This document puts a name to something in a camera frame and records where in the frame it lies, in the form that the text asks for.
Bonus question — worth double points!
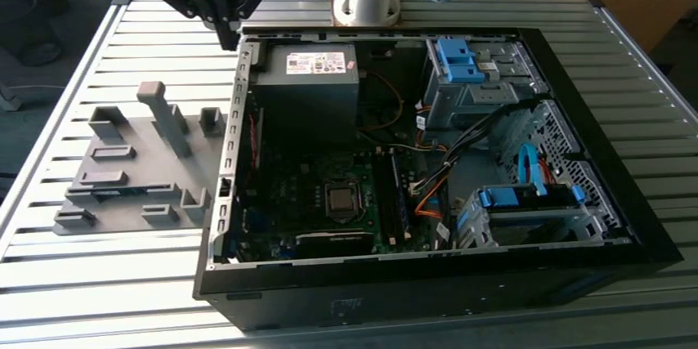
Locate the orange wires white plug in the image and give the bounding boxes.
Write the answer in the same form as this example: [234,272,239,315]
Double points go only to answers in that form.
[412,100,438,129]

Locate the silver disk bay bracket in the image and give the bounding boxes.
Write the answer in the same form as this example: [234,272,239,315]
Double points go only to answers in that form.
[455,185,634,250]

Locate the orange yellow wire loop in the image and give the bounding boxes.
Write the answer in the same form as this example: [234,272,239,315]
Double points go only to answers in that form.
[356,70,406,132]

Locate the black cable bundle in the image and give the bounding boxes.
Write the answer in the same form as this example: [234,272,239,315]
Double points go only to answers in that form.
[439,102,529,171]

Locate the green motherboard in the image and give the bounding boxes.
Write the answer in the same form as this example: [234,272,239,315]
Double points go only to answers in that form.
[239,147,438,262]

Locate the blue flat data cable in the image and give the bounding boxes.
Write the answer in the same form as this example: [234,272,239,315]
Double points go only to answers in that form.
[517,142,550,197]

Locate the red black twisted wire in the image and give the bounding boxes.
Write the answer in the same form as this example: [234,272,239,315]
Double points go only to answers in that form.
[248,114,260,171]

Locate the blue stepped plastic drive carrier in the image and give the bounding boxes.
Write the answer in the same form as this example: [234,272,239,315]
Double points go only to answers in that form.
[435,38,486,84]

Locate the black graphics card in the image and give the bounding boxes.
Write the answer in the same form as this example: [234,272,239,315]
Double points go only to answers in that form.
[294,229,378,258]

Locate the black open PC case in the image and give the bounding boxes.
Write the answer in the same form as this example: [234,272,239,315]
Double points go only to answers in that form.
[194,25,686,332]

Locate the blue disk carrier black drive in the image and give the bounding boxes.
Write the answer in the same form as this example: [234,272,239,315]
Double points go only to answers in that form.
[478,185,587,216]

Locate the grey metal drive cage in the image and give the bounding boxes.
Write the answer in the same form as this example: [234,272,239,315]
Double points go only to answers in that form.
[424,38,550,129]

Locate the CPU socket metal cover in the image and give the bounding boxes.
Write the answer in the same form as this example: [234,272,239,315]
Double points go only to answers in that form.
[323,179,360,222]

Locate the grey power supply box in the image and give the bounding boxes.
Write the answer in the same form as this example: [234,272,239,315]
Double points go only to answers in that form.
[254,42,360,137]

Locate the grey plastic parts rack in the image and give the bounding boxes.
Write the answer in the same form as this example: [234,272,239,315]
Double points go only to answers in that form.
[51,81,228,238]

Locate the orange flat data cable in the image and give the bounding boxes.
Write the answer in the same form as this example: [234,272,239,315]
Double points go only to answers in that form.
[415,177,454,219]

